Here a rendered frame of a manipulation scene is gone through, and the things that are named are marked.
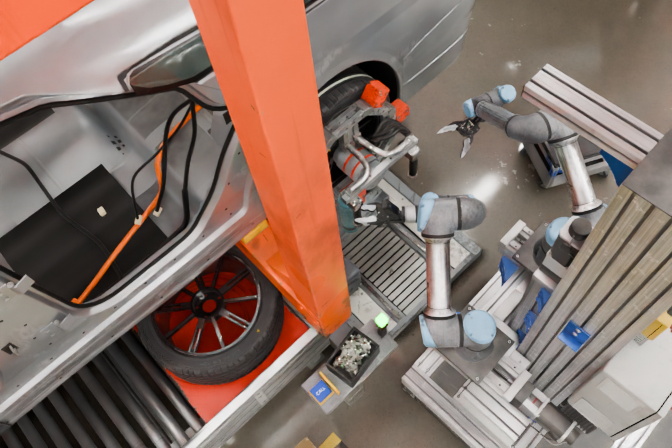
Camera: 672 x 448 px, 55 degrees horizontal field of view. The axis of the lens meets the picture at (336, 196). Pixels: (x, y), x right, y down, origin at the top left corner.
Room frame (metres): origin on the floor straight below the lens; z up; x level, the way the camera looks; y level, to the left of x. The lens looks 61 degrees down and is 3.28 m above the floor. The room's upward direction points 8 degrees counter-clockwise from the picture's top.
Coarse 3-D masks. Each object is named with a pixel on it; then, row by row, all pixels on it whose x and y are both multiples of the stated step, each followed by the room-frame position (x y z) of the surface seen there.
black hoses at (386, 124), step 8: (384, 120) 1.57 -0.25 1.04; (392, 120) 1.58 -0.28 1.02; (384, 128) 1.53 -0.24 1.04; (392, 128) 1.53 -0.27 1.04; (400, 128) 1.52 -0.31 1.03; (368, 136) 1.54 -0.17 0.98; (376, 136) 1.52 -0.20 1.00; (384, 136) 1.51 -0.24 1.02; (392, 136) 1.50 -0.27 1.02; (376, 144) 1.50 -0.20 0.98
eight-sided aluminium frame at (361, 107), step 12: (348, 108) 1.60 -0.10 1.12; (360, 108) 1.59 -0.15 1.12; (372, 108) 1.60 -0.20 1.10; (384, 108) 1.64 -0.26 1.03; (336, 120) 1.55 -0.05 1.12; (348, 120) 1.54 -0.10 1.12; (324, 132) 1.50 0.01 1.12; (336, 132) 1.49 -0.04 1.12; (384, 144) 1.65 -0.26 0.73; (348, 180) 1.56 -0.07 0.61; (336, 192) 1.50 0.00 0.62
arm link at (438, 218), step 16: (432, 208) 1.00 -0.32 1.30; (448, 208) 0.99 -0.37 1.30; (432, 224) 0.95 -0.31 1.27; (448, 224) 0.95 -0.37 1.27; (432, 240) 0.91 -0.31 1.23; (448, 240) 0.91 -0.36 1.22; (432, 256) 0.87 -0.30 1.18; (448, 256) 0.87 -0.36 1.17; (432, 272) 0.83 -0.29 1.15; (448, 272) 0.82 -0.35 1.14; (432, 288) 0.78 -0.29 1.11; (448, 288) 0.78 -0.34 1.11; (432, 304) 0.74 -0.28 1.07; (448, 304) 0.73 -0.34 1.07; (432, 320) 0.69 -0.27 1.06; (448, 320) 0.68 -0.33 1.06; (432, 336) 0.64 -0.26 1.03; (448, 336) 0.63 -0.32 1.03
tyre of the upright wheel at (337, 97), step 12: (348, 72) 1.78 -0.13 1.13; (360, 72) 1.81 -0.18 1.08; (324, 84) 1.70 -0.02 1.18; (336, 84) 1.69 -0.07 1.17; (348, 84) 1.69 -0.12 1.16; (360, 84) 1.70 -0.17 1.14; (324, 96) 1.64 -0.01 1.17; (336, 96) 1.63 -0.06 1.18; (348, 96) 1.64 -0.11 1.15; (360, 96) 1.67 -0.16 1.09; (324, 108) 1.58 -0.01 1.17; (336, 108) 1.60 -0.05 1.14; (324, 120) 1.56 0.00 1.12
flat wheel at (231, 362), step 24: (216, 264) 1.34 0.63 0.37; (240, 264) 1.27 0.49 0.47; (216, 288) 1.17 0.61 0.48; (264, 288) 1.12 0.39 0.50; (168, 312) 1.09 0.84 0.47; (192, 312) 1.07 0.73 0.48; (216, 312) 1.06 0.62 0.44; (264, 312) 1.01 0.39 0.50; (144, 336) 0.98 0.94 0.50; (168, 336) 0.97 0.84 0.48; (240, 336) 0.91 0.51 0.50; (264, 336) 0.90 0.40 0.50; (168, 360) 0.85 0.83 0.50; (192, 360) 0.84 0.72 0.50; (216, 360) 0.82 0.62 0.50; (240, 360) 0.81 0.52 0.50; (264, 360) 0.85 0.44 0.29; (216, 384) 0.77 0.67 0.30
